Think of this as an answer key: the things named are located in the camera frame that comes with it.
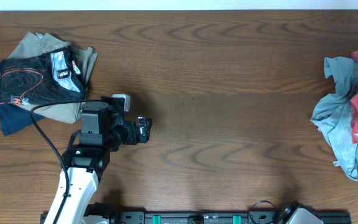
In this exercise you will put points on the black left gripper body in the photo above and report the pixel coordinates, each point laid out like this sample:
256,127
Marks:
132,139

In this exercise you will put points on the light blue grey t-shirt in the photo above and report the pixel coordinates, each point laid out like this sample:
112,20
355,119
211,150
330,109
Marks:
333,113

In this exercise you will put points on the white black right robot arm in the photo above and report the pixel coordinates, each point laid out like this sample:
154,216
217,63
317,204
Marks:
297,213

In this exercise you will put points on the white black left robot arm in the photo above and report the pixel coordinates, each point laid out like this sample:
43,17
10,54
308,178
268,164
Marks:
103,130

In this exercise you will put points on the black folded graphic shirt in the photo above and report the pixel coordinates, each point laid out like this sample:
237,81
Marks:
51,77

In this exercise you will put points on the navy folded garment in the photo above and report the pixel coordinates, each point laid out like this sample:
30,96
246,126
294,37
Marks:
14,118

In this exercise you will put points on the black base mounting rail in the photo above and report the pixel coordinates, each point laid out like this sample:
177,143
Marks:
197,217

